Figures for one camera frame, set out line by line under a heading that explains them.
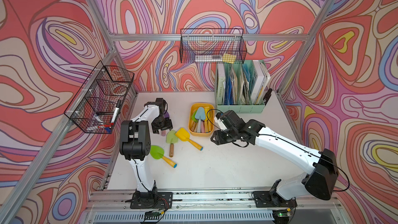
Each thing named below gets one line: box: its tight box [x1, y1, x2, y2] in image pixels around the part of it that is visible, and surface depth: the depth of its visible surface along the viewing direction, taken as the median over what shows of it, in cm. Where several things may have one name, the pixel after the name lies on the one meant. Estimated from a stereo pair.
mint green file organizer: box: [214, 60, 266, 115], surface depth 102 cm
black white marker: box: [110, 99, 122, 123], surface depth 70 cm
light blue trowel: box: [194, 106, 206, 133], surface depth 103 cm
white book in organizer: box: [250, 59, 272, 105], surface depth 100 cm
